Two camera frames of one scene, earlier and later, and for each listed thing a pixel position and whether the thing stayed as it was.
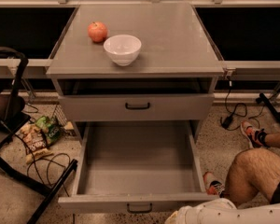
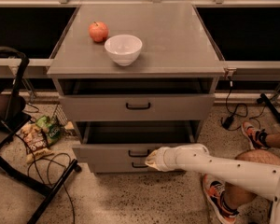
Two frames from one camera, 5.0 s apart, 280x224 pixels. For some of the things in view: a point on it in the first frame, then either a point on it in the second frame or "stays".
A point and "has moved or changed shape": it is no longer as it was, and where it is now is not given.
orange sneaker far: (256, 137) stays
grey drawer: (143, 166) has moved or changed shape
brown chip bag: (34, 139) stays
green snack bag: (50, 127) stays
